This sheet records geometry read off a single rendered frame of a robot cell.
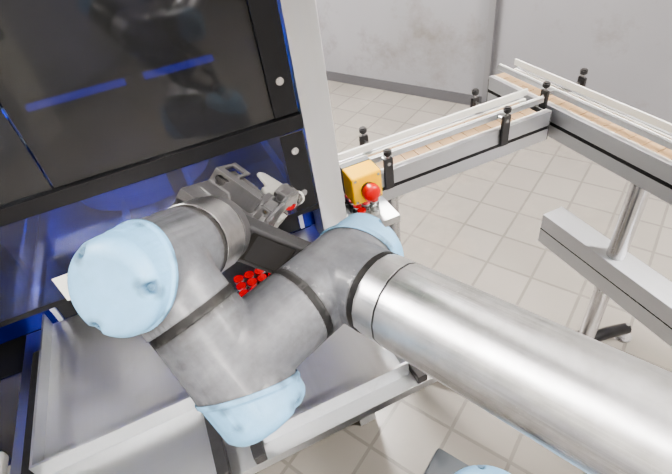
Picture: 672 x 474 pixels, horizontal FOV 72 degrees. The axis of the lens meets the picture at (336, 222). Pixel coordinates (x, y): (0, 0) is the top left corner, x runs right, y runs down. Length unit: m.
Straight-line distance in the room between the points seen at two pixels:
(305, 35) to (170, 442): 0.70
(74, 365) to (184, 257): 0.72
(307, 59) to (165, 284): 0.59
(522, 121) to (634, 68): 1.84
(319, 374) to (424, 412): 0.98
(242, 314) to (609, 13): 2.90
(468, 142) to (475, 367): 1.00
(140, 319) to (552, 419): 0.26
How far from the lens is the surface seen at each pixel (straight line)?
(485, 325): 0.33
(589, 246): 1.59
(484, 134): 1.32
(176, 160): 0.86
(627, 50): 3.15
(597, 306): 1.72
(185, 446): 0.86
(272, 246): 0.50
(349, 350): 0.87
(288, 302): 0.37
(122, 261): 0.33
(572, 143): 1.45
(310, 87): 0.87
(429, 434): 1.76
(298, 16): 0.83
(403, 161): 1.21
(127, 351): 1.01
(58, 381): 1.05
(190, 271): 0.36
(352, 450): 1.75
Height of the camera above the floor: 1.59
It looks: 40 degrees down
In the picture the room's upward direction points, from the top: 9 degrees counter-clockwise
